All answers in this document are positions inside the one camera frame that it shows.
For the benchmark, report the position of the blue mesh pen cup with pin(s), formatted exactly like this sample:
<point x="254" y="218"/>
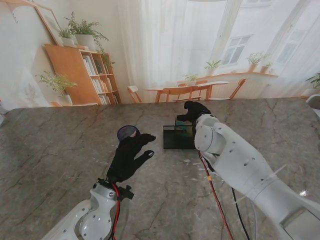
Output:
<point x="125" y="132"/>

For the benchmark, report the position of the printed room backdrop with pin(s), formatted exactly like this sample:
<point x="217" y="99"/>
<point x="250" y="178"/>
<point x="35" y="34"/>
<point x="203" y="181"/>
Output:
<point x="162" y="50"/>

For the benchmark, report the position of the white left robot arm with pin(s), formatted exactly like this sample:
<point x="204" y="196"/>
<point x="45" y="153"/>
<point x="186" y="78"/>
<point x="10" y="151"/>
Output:
<point x="85" y="220"/>

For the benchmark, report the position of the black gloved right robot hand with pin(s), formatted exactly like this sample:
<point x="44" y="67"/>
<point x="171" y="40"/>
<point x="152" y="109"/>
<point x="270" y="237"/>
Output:
<point x="195" y="112"/>

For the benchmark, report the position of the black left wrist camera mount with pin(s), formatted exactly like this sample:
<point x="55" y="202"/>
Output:
<point x="126" y="193"/>

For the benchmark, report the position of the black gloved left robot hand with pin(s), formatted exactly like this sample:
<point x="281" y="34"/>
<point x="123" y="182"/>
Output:
<point x="127" y="160"/>

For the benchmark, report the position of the white rounded object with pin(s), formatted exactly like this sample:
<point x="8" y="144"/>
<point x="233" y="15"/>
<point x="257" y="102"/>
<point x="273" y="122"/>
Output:
<point x="314" y="101"/>

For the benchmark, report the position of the black mesh desk organizer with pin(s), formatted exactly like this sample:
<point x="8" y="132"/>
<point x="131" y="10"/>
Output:
<point x="175" y="141"/>

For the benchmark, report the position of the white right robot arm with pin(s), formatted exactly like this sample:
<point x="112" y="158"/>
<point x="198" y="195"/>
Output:
<point x="240" y="160"/>

